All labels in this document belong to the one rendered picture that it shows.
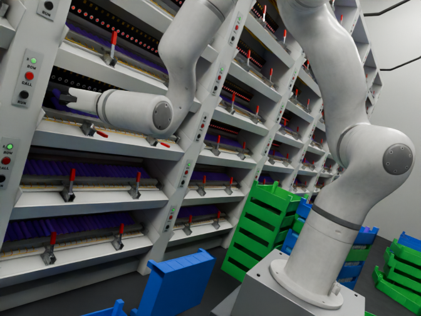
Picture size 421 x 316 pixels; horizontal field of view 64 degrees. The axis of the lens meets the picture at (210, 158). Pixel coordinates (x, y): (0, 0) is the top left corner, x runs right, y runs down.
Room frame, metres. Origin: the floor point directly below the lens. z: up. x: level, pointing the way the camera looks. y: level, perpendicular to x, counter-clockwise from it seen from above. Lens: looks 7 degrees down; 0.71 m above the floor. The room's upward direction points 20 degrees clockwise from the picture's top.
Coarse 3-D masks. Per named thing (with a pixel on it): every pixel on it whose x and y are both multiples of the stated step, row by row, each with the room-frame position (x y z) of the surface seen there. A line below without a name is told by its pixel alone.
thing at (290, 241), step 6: (288, 234) 1.58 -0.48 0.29; (288, 240) 1.57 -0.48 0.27; (294, 240) 1.55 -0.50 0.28; (360, 264) 1.48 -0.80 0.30; (342, 270) 1.37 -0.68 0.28; (348, 270) 1.40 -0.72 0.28; (354, 270) 1.44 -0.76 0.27; (360, 270) 1.48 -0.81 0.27; (342, 276) 1.38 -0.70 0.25; (348, 276) 1.42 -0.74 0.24; (354, 276) 1.46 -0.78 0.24
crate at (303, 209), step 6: (300, 204) 1.58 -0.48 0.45; (306, 204) 1.62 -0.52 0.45; (312, 204) 1.65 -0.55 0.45; (300, 210) 1.57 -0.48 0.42; (306, 210) 1.55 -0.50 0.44; (306, 216) 1.54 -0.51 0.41; (360, 228) 1.54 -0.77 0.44; (378, 228) 1.48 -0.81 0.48; (360, 234) 1.38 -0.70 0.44; (366, 234) 1.42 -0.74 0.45; (372, 234) 1.46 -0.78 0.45; (360, 240) 1.40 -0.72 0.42; (366, 240) 1.44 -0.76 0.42; (372, 240) 1.47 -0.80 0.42
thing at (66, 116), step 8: (48, 112) 0.84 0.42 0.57; (56, 112) 0.86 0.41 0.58; (64, 112) 0.88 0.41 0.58; (48, 120) 0.83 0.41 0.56; (72, 120) 0.90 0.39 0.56; (80, 120) 0.92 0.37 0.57; (96, 120) 0.97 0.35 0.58; (112, 128) 1.02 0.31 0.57; (120, 128) 1.05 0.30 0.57; (136, 136) 1.10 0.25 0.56
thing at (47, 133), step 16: (48, 128) 0.82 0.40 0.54; (64, 128) 0.86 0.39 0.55; (32, 144) 0.79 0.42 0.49; (48, 144) 0.82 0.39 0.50; (64, 144) 0.86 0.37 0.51; (80, 144) 0.90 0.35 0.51; (96, 144) 0.94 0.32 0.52; (112, 144) 0.98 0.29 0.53; (128, 144) 1.03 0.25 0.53; (144, 144) 1.11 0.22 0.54; (160, 144) 1.20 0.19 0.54; (176, 144) 1.30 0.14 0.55; (176, 160) 1.28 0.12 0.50
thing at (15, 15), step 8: (0, 0) 0.70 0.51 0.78; (8, 0) 0.72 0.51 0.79; (16, 0) 0.70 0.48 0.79; (0, 8) 0.69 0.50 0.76; (8, 8) 0.71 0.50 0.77; (16, 8) 0.70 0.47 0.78; (24, 8) 0.68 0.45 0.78; (0, 16) 0.70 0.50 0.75; (8, 16) 0.71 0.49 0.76; (16, 16) 0.69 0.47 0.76; (0, 24) 0.66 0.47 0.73; (8, 24) 0.69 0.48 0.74; (16, 24) 0.69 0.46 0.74; (0, 32) 0.67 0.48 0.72; (8, 32) 0.68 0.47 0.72; (0, 40) 0.68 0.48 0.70; (8, 40) 0.69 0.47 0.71
